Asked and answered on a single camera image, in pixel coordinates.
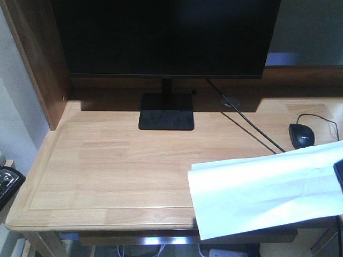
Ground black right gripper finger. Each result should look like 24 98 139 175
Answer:
333 160 343 191

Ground white paper sheet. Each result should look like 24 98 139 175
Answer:
188 141 342 240

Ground black stapler with orange tab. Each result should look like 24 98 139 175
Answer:
1 166 26 210

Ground wooden desk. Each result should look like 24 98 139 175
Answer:
1 1 342 256

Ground black computer mouse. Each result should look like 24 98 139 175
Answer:
288 123 315 149

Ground black computer monitor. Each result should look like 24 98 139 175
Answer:
50 0 281 131

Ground black monitor cable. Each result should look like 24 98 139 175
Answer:
206 78 286 154

